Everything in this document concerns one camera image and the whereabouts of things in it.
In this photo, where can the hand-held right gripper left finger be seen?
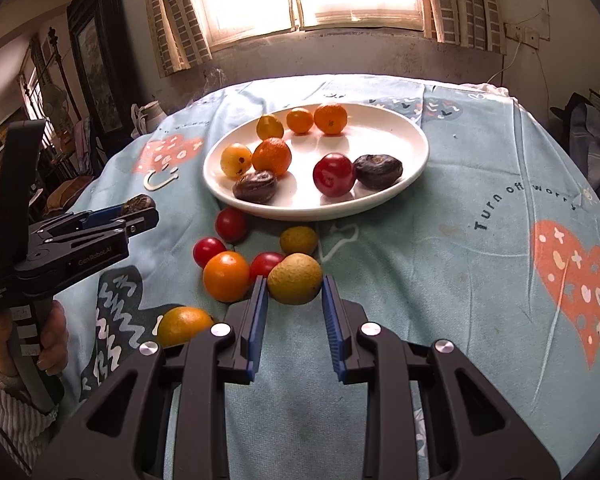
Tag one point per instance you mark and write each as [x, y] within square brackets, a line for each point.
[257, 330]

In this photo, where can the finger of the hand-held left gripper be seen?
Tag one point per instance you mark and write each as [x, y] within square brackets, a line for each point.
[105, 213]
[140, 222]

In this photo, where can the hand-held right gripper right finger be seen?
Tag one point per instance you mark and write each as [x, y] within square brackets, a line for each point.
[332, 330]

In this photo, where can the small dark passion fruit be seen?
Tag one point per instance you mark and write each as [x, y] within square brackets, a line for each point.
[137, 203]

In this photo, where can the yellow green citrus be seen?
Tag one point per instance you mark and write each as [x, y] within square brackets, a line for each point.
[185, 326]
[298, 240]
[295, 279]

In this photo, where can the spotted orange citrus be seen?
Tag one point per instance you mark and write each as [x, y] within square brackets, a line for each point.
[236, 160]

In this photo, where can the wrinkled dark passion fruit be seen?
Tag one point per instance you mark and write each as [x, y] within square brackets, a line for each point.
[255, 186]

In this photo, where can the white oval plate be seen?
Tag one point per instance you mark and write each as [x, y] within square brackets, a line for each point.
[300, 202]

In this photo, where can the mandarin orange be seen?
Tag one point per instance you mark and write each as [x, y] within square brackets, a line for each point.
[330, 118]
[271, 155]

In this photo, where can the red plum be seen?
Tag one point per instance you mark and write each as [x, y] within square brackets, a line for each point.
[334, 175]

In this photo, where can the small yellow citrus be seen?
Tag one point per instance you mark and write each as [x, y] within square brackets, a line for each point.
[270, 126]

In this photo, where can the large dark passion fruit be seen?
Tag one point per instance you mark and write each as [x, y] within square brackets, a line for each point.
[378, 171]

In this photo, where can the smooth orange citrus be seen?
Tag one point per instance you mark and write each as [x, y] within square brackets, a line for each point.
[300, 120]
[226, 276]

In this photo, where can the person's left forearm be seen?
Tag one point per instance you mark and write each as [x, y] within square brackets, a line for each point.
[5, 410]

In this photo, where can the person's left hand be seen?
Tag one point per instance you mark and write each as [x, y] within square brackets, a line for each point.
[55, 340]

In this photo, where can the chair with brown cushion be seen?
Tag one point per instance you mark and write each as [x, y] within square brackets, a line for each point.
[67, 195]

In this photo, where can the red cherry tomato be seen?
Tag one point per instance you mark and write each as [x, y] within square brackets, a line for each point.
[209, 251]
[265, 261]
[231, 224]

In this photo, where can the white jug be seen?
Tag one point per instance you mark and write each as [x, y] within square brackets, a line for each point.
[149, 117]

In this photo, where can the floor fan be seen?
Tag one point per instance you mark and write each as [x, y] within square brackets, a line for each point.
[55, 100]

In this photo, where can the dark framed picture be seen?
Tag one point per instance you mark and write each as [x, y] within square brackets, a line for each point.
[95, 70]

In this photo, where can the checked curtain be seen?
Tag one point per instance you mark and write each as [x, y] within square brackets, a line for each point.
[460, 5]
[175, 20]

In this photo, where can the bright window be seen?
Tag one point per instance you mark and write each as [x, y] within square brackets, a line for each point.
[250, 0]

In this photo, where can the wall socket strip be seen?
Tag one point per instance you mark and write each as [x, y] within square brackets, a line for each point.
[522, 35]

